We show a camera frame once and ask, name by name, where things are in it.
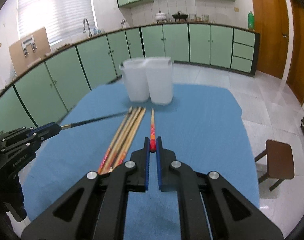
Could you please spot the white two-compartment utensil holder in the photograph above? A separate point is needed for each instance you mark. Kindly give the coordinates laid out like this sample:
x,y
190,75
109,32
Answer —
x,y
152,85

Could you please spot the green bottle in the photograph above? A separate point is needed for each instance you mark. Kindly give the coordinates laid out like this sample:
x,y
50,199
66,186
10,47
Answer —
x,y
251,21

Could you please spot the blue table cloth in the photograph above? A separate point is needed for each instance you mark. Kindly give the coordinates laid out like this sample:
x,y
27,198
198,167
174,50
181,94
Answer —
x,y
204,130

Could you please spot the small metal kettle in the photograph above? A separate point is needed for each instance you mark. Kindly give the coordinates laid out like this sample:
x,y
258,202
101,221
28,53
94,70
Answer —
x,y
123,24

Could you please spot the brown wooden stool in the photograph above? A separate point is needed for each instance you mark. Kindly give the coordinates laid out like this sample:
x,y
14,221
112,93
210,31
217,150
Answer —
x,y
279,160

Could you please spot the row of glass jars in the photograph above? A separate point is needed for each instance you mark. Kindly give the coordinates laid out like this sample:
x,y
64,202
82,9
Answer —
x,y
199,18

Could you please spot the red patterned chopstick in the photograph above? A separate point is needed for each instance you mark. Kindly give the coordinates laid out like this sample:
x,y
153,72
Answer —
x,y
152,130

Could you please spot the white pot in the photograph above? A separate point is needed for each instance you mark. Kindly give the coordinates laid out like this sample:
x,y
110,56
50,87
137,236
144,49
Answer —
x,y
161,16

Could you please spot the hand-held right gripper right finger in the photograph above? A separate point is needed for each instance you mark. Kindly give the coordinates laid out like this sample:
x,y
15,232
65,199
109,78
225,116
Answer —
x,y
159,167

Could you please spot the brown wooden door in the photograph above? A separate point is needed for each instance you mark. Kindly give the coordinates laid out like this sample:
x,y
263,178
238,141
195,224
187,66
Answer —
x,y
301,55
269,30

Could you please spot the green base cabinets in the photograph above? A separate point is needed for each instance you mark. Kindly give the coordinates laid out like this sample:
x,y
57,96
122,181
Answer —
x,y
62,75

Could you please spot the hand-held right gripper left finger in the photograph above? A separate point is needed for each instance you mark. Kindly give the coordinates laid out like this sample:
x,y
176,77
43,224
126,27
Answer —
x,y
147,167

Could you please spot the white window blind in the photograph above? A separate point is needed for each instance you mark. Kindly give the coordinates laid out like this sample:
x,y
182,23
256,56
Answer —
x,y
57,10

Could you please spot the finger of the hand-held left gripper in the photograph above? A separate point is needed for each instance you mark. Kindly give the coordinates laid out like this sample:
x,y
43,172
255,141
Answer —
x,y
46,128
34,142

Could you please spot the metal faucet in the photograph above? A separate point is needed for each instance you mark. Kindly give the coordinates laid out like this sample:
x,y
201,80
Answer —
x,y
86,25

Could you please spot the brown cardboard board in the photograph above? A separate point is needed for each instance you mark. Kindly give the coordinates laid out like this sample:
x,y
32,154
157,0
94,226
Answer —
x,y
42,45

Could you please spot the black chopstick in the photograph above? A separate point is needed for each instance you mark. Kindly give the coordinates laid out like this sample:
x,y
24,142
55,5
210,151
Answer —
x,y
97,119

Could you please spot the person's left hand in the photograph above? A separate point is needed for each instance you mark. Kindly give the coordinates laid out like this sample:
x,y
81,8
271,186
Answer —
x,y
9,192

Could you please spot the black wok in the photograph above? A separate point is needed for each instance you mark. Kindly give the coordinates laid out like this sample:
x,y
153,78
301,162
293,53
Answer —
x,y
180,16

